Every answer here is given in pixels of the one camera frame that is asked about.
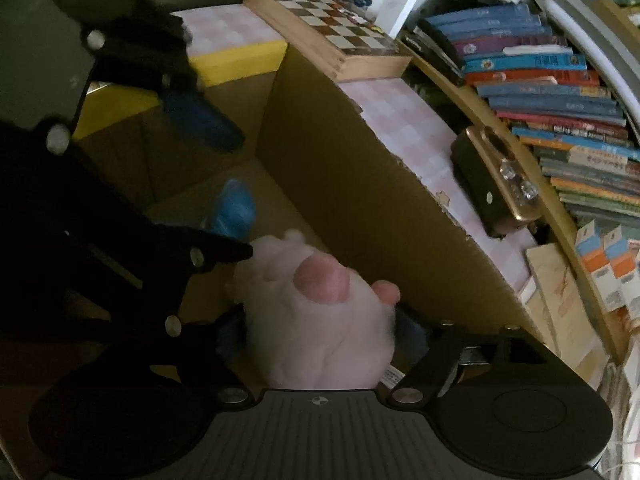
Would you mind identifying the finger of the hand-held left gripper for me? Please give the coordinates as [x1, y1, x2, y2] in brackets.
[80, 2, 246, 155]
[0, 127, 257, 326]

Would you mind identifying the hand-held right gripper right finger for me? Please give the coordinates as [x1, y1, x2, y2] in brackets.
[390, 309, 547, 406]

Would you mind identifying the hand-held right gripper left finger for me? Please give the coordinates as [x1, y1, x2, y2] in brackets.
[161, 307, 252, 407]

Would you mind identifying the pink white plush toy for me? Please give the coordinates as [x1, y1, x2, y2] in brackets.
[234, 229, 402, 391]

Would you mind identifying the yellow cardboard box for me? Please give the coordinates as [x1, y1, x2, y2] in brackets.
[70, 39, 558, 396]

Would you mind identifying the pile of papers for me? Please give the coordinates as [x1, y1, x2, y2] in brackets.
[520, 244, 617, 363]

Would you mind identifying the wooden chessboard box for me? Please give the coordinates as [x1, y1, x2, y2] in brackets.
[243, 0, 414, 82]

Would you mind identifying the gold black radio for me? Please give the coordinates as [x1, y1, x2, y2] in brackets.
[450, 125, 547, 239]

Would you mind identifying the pink checked tablecloth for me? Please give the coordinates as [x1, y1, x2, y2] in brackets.
[170, 4, 538, 306]

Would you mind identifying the orange white medicine box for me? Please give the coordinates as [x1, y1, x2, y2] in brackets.
[575, 222, 607, 288]
[602, 230, 628, 308]
[625, 239, 640, 322]

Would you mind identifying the row of colourful books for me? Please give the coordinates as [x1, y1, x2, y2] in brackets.
[407, 2, 640, 231]

